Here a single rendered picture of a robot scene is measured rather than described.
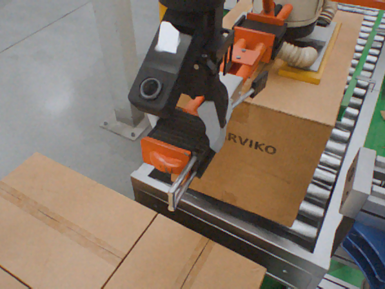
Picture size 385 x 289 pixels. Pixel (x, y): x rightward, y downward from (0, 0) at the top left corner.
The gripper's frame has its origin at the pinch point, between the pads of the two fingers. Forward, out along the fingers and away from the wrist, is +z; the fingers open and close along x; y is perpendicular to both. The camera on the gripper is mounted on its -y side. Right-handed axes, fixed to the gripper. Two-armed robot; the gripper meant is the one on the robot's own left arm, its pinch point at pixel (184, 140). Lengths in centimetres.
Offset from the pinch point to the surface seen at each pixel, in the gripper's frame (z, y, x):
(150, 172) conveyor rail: 61, 36, 32
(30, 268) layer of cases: 66, -9, 48
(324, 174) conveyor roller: 65, 67, -27
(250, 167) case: 33.8, 30.0, -4.9
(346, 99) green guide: 55, 105, -27
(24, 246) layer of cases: 66, -4, 55
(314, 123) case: 14.0, 29.9, -16.2
